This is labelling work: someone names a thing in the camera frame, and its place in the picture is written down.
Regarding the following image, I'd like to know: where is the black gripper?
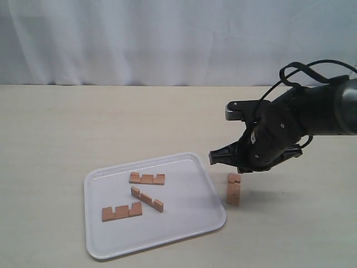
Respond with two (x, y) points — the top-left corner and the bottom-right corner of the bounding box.
(209, 117), (304, 173)

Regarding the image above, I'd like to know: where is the wooden notched piece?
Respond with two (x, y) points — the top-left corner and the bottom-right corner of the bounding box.
(129, 172), (165, 185)
(102, 202), (142, 222)
(226, 173), (241, 206)
(131, 186), (164, 213)

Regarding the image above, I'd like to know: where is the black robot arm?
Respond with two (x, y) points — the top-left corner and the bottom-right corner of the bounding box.
(209, 76), (356, 174)

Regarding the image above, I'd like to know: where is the white plastic tray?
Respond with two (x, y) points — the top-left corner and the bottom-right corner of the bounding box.
(83, 151), (227, 254)

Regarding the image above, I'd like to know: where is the white backdrop curtain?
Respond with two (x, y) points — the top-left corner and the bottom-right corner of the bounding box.
(1, 1), (356, 86)

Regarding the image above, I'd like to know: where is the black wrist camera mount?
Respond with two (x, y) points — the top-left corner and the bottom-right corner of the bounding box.
(225, 100), (271, 123)

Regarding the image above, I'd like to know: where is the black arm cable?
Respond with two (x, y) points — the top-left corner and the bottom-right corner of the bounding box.
(250, 59), (357, 149)

